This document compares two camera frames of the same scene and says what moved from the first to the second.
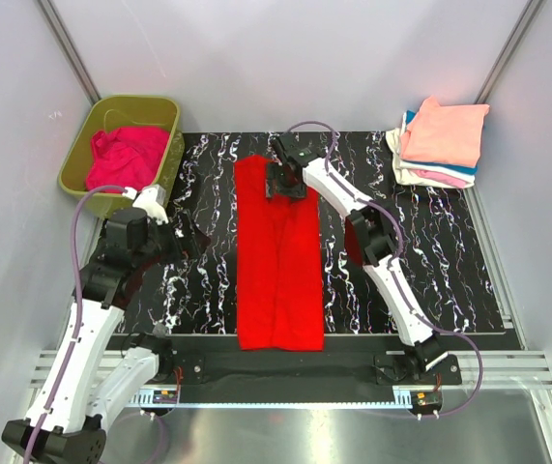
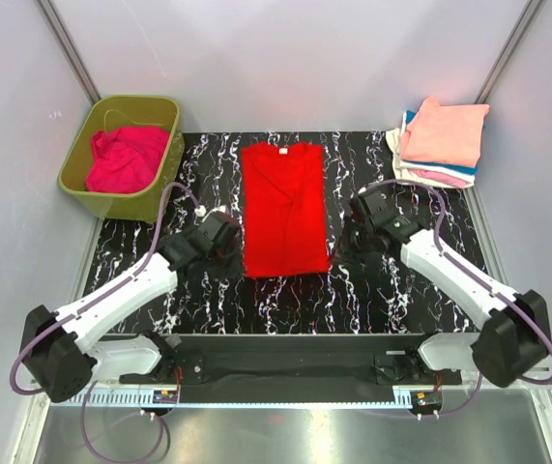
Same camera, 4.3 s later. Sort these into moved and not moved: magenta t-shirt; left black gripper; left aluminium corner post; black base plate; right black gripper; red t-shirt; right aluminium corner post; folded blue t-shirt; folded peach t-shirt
Moved: right black gripper; left black gripper; red t-shirt
Not moved: magenta t-shirt; right aluminium corner post; left aluminium corner post; folded blue t-shirt; black base plate; folded peach t-shirt
